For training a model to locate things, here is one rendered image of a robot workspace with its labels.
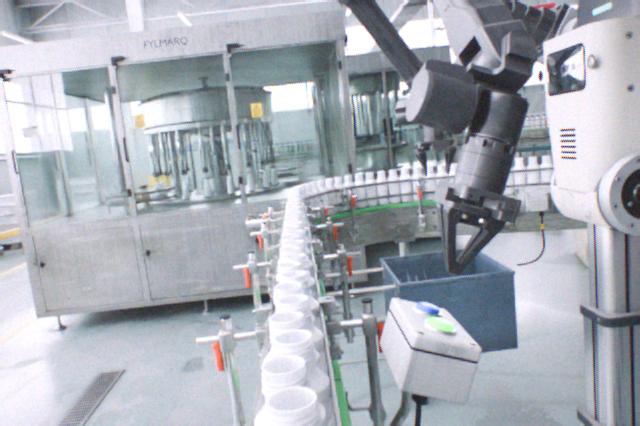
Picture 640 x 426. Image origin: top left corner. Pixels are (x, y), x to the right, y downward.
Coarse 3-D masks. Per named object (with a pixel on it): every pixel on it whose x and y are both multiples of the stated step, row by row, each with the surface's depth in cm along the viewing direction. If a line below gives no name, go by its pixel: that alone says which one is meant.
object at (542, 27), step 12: (528, 12) 117; (540, 12) 117; (552, 12) 118; (564, 12) 116; (528, 24) 117; (540, 24) 117; (552, 24) 117; (540, 36) 118; (552, 36) 117; (540, 48) 120
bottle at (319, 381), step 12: (276, 336) 49; (288, 336) 50; (300, 336) 49; (276, 348) 47; (288, 348) 46; (300, 348) 46; (312, 348) 47; (312, 360) 47; (312, 372) 47; (324, 372) 49; (312, 384) 47; (324, 384) 47; (324, 396) 47
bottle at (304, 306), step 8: (288, 296) 61; (296, 296) 61; (304, 296) 61; (280, 304) 59; (288, 304) 58; (296, 304) 58; (304, 304) 59; (280, 312) 59; (304, 312) 59; (312, 328) 59; (312, 336) 59; (320, 336) 59; (320, 344) 59; (320, 352) 59; (320, 360) 59; (320, 368) 59
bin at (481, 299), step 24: (384, 264) 159; (408, 264) 167; (432, 264) 167; (480, 264) 162; (504, 264) 143; (384, 288) 141; (408, 288) 136; (432, 288) 137; (456, 288) 137; (480, 288) 137; (504, 288) 137; (456, 312) 138; (480, 312) 138; (504, 312) 138; (480, 336) 139; (504, 336) 139; (360, 360) 144
